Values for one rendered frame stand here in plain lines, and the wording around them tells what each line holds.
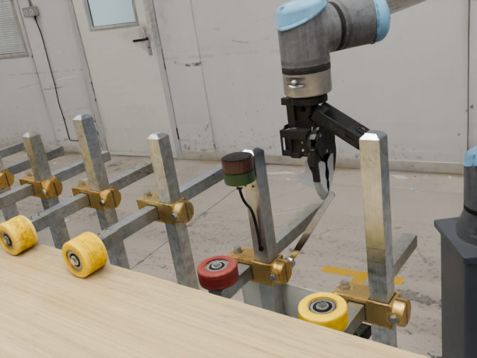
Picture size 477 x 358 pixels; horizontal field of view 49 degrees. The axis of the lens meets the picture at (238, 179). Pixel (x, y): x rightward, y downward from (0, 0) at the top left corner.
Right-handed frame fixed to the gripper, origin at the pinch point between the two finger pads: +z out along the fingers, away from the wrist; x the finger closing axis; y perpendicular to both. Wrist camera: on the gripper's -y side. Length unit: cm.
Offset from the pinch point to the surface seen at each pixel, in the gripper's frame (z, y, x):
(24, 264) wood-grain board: 10, 58, 35
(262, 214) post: 1.8, 9.4, 9.3
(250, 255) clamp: 12.9, 15.0, 8.2
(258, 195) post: -2.3, 9.6, 9.6
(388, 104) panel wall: 52, 87, -255
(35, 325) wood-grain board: 10, 34, 48
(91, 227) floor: 101, 241, -106
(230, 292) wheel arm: 15.6, 13.4, 18.3
